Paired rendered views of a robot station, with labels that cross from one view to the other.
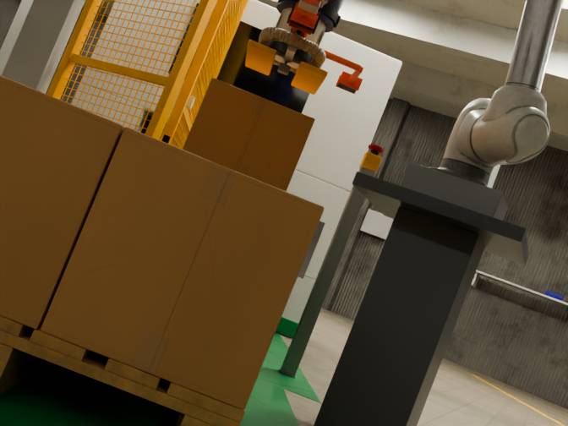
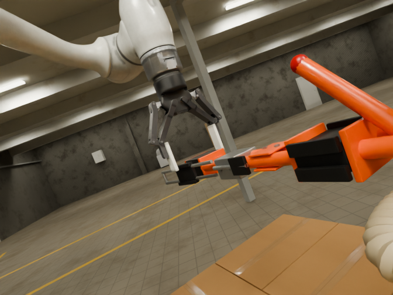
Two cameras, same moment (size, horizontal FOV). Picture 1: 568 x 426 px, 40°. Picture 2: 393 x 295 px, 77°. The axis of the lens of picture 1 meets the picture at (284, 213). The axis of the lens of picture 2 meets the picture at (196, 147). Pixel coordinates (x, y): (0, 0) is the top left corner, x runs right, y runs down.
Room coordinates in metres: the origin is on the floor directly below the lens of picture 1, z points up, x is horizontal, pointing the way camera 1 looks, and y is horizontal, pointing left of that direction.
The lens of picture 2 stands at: (2.74, -0.10, 1.28)
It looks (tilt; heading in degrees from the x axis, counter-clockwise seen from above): 3 degrees down; 156
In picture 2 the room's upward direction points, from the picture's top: 21 degrees counter-clockwise
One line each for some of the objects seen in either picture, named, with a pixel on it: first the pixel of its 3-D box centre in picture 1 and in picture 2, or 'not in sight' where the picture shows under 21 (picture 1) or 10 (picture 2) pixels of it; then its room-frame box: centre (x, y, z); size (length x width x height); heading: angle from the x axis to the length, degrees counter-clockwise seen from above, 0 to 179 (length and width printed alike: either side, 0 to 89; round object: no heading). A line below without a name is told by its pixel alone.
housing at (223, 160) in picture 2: (310, 1); (237, 163); (2.31, 0.16, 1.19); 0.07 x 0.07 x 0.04; 4
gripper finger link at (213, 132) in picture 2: not in sight; (215, 137); (2.18, 0.21, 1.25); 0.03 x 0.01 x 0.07; 4
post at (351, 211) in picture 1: (330, 264); not in sight; (3.31, -0.26, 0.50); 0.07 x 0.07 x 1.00; 3
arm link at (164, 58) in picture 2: not in sight; (162, 66); (2.19, 0.14, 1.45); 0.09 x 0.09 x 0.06
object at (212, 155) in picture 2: not in sight; (206, 163); (2.18, 0.16, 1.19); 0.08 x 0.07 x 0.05; 4
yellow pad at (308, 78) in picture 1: (309, 74); not in sight; (2.78, 0.10, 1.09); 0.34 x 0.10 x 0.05; 4
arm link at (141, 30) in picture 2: not in sight; (143, 26); (2.17, 0.14, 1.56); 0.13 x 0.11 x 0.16; 14
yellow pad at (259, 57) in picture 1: (261, 54); not in sight; (2.77, 0.29, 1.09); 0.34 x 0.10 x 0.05; 4
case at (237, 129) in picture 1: (243, 159); not in sight; (3.07, 0.23, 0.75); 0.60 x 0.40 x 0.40; 1
